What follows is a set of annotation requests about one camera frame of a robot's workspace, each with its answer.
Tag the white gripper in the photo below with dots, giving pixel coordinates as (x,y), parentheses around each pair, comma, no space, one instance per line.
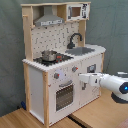
(93,79)

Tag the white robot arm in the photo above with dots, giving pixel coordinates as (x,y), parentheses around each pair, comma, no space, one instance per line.
(117,85)

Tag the wooden toy kitchen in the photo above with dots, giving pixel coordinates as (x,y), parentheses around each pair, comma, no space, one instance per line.
(40,84)

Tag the toy cabinet door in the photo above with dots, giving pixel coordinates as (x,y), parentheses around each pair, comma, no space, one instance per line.
(87,92)

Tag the right red stove knob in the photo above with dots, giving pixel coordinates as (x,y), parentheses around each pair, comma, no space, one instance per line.
(74,69)

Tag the red stove knob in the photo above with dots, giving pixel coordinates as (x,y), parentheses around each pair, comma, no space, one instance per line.
(74,69)
(56,75)

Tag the grey toy sink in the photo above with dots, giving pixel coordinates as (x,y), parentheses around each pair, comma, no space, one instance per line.
(78,51)

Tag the toy oven door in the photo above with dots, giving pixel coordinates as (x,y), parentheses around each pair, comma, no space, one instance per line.
(64,96)

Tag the left red stove knob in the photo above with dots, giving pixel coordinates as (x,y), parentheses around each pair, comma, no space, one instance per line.
(56,75)

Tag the metal toy pot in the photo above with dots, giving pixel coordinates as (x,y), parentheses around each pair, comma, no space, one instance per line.
(49,55)

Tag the toy microwave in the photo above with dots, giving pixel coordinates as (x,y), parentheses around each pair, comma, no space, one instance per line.
(77,11)

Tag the grey range hood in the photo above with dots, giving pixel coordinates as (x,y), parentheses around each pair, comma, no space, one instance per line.
(48,18)

